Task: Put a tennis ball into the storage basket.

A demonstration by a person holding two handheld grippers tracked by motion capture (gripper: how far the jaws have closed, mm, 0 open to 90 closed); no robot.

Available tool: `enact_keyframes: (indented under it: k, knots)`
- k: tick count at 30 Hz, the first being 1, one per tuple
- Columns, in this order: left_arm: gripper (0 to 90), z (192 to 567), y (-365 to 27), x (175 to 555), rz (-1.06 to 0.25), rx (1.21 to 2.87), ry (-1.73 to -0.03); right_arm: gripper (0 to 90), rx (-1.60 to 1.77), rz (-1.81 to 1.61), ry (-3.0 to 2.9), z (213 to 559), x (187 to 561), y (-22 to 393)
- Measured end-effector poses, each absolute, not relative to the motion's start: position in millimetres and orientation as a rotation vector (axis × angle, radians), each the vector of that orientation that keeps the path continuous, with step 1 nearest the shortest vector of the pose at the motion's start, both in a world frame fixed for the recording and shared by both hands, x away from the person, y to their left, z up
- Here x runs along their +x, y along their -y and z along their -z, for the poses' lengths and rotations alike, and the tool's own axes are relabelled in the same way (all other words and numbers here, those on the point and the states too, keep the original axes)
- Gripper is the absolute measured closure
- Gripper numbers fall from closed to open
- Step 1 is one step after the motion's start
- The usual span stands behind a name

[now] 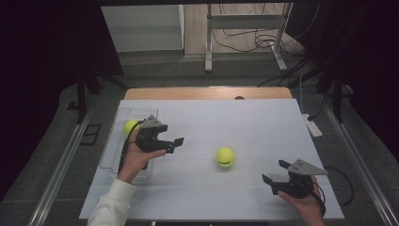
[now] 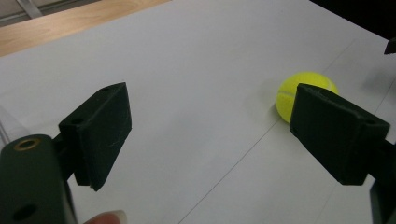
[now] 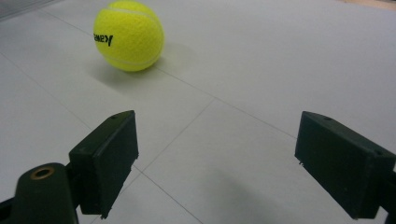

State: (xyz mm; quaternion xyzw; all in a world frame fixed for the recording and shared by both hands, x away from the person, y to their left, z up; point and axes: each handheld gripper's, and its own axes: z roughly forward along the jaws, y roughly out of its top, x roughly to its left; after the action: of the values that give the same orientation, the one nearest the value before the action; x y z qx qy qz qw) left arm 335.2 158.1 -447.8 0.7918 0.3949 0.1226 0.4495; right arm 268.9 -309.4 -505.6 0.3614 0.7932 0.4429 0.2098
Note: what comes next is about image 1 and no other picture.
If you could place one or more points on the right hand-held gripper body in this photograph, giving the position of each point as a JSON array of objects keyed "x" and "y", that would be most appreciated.
[{"x": 296, "y": 186}]

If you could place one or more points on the white power strip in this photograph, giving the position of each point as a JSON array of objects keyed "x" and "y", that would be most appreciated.
[{"x": 312, "y": 125}]

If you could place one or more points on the white cabinet panel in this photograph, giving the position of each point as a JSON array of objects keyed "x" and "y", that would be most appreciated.
[{"x": 142, "y": 28}]

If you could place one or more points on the white metal stand frame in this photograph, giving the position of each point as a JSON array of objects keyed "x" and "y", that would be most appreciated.
[{"x": 244, "y": 21}]

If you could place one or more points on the black metal stand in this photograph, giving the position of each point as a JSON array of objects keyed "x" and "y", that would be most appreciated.
[
  {"x": 337, "y": 94},
  {"x": 81, "y": 94}
]

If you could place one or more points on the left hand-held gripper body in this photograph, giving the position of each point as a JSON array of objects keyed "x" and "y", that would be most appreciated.
[{"x": 149, "y": 139}]

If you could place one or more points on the black-printed yellow tennis ball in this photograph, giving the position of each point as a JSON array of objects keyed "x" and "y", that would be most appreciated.
[{"x": 225, "y": 157}]

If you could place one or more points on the dark round table grommet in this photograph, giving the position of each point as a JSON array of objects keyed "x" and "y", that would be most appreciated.
[{"x": 239, "y": 97}]

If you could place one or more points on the aluminium floor rail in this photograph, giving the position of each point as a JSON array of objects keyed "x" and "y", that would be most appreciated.
[
  {"x": 59, "y": 175},
  {"x": 360, "y": 166}
]

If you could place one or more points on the clear plastic container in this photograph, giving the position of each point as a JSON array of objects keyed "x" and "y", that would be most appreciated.
[{"x": 113, "y": 147}]

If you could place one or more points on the person's right hand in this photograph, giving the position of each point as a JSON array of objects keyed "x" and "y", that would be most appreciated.
[{"x": 309, "y": 208}]

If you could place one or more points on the plain yellow tennis ball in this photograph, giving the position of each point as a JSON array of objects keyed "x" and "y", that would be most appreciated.
[{"x": 129, "y": 126}]

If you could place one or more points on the person's left hand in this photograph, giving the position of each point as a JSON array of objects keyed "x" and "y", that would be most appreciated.
[{"x": 135, "y": 163}]

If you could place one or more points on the white table board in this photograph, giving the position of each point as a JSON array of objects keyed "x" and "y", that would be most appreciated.
[{"x": 219, "y": 125}]

